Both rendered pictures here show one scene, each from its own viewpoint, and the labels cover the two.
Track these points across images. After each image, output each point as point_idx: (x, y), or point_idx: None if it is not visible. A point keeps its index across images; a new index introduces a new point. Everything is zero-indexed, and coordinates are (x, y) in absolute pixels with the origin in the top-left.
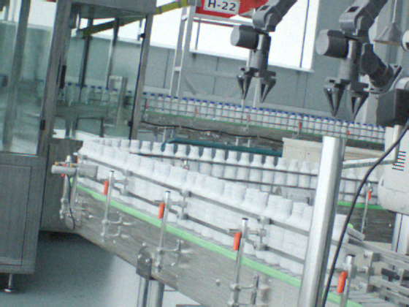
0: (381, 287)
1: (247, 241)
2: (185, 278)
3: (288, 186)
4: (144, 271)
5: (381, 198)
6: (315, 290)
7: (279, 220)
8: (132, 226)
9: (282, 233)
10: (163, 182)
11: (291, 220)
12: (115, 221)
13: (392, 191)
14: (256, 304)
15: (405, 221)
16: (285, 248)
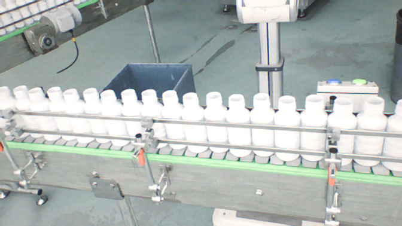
0: (261, 80)
1: (294, 152)
2: (191, 193)
3: (44, 11)
4: (110, 194)
5: (246, 17)
6: None
7: (352, 127)
8: (60, 161)
9: (353, 136)
10: (81, 110)
11: (375, 124)
12: (20, 159)
13: (261, 9)
14: (345, 205)
15: (273, 26)
16: (371, 150)
